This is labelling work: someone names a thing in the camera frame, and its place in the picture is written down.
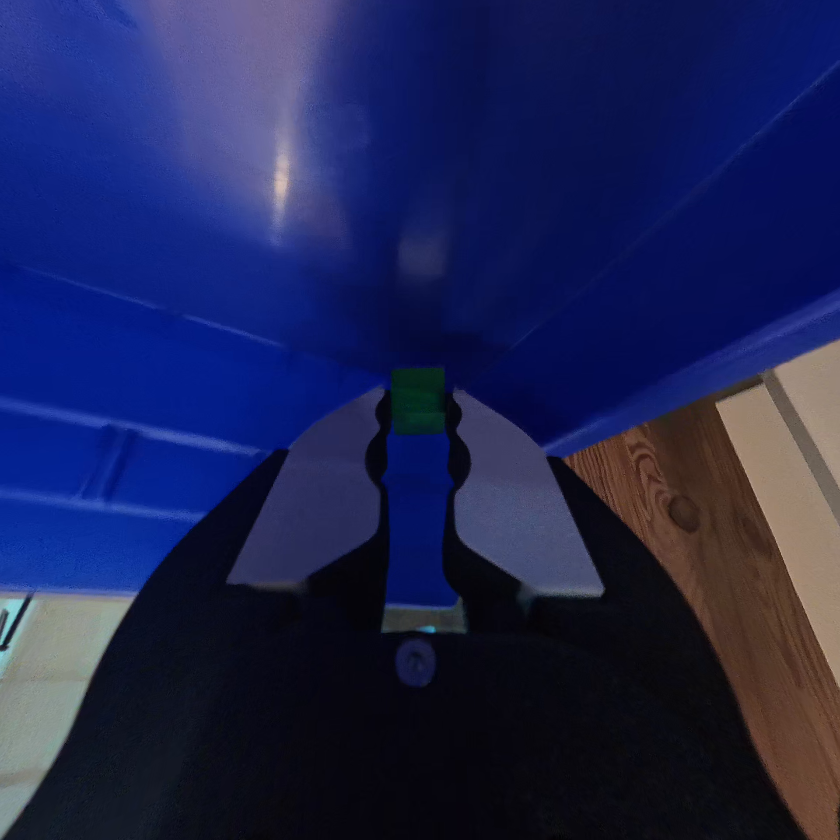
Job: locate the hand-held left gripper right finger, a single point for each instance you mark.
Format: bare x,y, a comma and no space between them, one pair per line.
518,518

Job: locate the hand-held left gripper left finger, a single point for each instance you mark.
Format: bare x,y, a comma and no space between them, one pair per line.
315,512

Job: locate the green wooden cube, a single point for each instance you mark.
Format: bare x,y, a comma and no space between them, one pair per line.
418,400

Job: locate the blue plastic bin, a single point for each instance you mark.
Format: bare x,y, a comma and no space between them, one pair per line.
262,197

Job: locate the wooden ceiling beam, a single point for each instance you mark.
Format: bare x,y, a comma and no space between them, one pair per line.
689,558

